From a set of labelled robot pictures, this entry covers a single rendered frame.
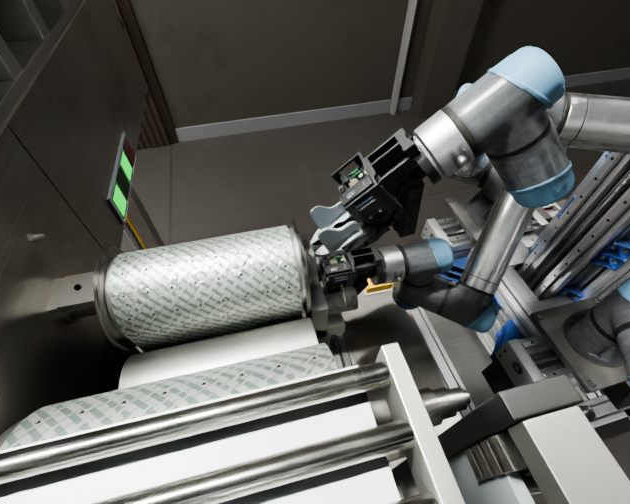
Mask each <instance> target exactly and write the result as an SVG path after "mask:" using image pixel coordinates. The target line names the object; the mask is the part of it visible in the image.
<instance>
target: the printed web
mask: <svg viewBox="0 0 630 504"><path fill-rule="evenodd" d="M110 297H111V303H112V308H113V311H114V315H115V318H116V320H117V323H118V325H119V327H120V329H121V330H122V332H123V333H124V334H125V336H126V337H127V338H129V339H130V340H131V341H132V342H133V343H134V344H136V345H137V346H138V347H139V348H140V349H141V350H142V351H144V352H148V351H152V350H157V349H162V348H167V347H171V346H176V345H181V344H185V343H190V342H195V341H199V340H204V339H209V338H213V337H218V336H223V335H227V334H232V333H237V332H241V331H246V330H251V329H255V328H260V327H265V326H269V325H274V324H279V323H283V322H288V321H293V320H297V319H302V300H301V290H300V283H299V277H298V271H297V265H296V260H295V255H294V251H293V246H292V242H291V238H290V234H289V231H288V228H287V226H286V225H285V226H279V227H273V228H267V229H261V230H255V231H249V232H244V233H238V234H232V235H226V236H220V237H214V238H208V239H203V240H197V241H191V242H185V243H179V244H173V245H167V246H162V247H156V248H150V249H144V250H138V251H132V252H126V253H121V254H119V255H117V256H116V258H115V259H114V261H113V263H112V266H111V271H110ZM335 370H338V368H337V365H336V363H335V360H334V358H333V356H332V353H331V351H330V349H329V348H328V346H327V345H326V344H325V343H321V344H317V345H313V346H308V347H304V348H299V349H295V350H291V351H286V352H282V353H277V354H273V355H269V356H264V357H260V358H255V359H251V360H246V361H242V362H238V363H233V364H229V365H224V366H220V367H216V368H211V369H207V370H202V371H198V372H194V373H189V374H185V375H180V376H176V377H172V378H167V379H163V380H158V381H154V382H150V383H145V384H141V385H136V386H132V387H127V388H123V389H119V390H114V391H110V392H105V393H101V394H97V395H92V396H88V397H83V398H79V399H75V400H70V401H66V402H61V403H57V404H53V405H48V406H45V407H43V408H40V409H38V410H37V411H35V412H33V413H32V414H30V415H29V416H28V417H27V418H25V419H24V420H23V421H22V422H21V423H20V424H19V425H18V426H17V427H16V428H15V429H14V430H13V431H12V433H11V434H10V435H9V436H8V438H7V439H6V440H5V442H4V443H3V445H2V446H1V448H0V451H2V450H7V449H11V448H15V447H19V446H23V445H27V444H32V443H36V442H40V441H44V440H48V439H52V438H56V437H61V436H65V435H69V434H73V433H77V432H81V431H86V430H90V429H94V428H98V427H102V426H106V425H110V424H115V423H119V422H123V421H127V420H131V419H135V418H140V417H144V416H148V415H152V414H156V413H160V412H165V411H169V410H173V409H177V408H181V407H185V406H189V405H194V404H198V403H202V402H206V401H210V400H214V399H219V398H223V397H227V396H231V395H235V394H239V393H244V392H248V391H252V390H256V389H260V388H264V387H268V386H273V385H277V384H281V383H285V382H289V381H293V380H298V379H302V378H306V377H310V376H314V375H318V374H322V373H327V372H331V371H335Z"/></svg>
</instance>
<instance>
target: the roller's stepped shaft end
mask: <svg viewBox="0 0 630 504"><path fill-rule="evenodd" d="M418 392H419V394H420V396H421V399H422V401H423V404H424V406H425V408H426V411H427V413H428V416H429V418H430V420H431V423H432V425H433V427H435V426H438V425H441V424H442V421H443V420H444V419H448V418H452V417H455V416H456V415H457V412H460V411H463V410H466V409H467V406H468V405H467V404H470V403H471V399H470V396H469V394H468V392H467V391H466V390H461V389H460V388H458V387H455V388H451V389H447V388H446V387H442V388H438V389H434V390H431V389H430V388H423V389H419V390H418Z"/></svg>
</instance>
